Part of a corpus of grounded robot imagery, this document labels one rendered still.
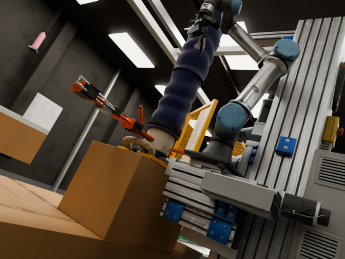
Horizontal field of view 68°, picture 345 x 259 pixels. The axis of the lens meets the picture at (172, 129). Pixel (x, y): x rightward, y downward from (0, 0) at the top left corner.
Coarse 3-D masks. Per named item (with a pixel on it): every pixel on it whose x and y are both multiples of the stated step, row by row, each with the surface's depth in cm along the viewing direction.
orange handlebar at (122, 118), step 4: (76, 84) 112; (100, 100) 120; (112, 116) 134; (116, 116) 134; (120, 116) 131; (124, 116) 133; (120, 120) 135; (124, 120) 134; (128, 120) 135; (144, 132) 146; (148, 136) 149; (152, 140) 152; (172, 148) 157; (176, 152) 155; (180, 152) 153
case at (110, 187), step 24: (96, 144) 141; (96, 168) 132; (120, 168) 124; (144, 168) 123; (72, 192) 133; (96, 192) 124; (120, 192) 117; (144, 192) 126; (72, 216) 125; (96, 216) 117; (120, 216) 115; (144, 216) 128; (120, 240) 117; (144, 240) 131; (168, 240) 148
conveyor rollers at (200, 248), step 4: (180, 240) 241; (184, 240) 258; (188, 244) 245; (192, 244) 254; (196, 244) 278; (196, 248) 232; (200, 248) 255; (204, 248) 272; (204, 252) 234; (208, 252) 250
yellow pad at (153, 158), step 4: (140, 152) 142; (148, 156) 137; (152, 156) 137; (156, 156) 146; (152, 160) 140; (156, 160) 140; (160, 160) 145; (160, 164) 143; (164, 164) 146; (164, 168) 149
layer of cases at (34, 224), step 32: (0, 192) 113; (32, 192) 150; (0, 224) 75; (32, 224) 86; (64, 224) 106; (0, 256) 76; (32, 256) 84; (64, 256) 94; (96, 256) 107; (128, 256) 123; (160, 256) 145
